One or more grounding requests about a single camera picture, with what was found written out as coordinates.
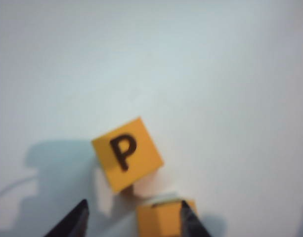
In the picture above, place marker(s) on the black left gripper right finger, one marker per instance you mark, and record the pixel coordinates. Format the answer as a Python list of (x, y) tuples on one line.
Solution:
[(190, 222)]

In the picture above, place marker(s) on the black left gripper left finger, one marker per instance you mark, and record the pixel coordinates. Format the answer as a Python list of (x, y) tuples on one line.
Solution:
[(74, 222)]

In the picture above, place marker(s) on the yellow block letter T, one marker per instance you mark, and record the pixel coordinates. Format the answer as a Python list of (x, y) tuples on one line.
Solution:
[(158, 222)]

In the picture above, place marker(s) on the yellow block letter P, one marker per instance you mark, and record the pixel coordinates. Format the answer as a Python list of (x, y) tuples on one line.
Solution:
[(141, 160)]

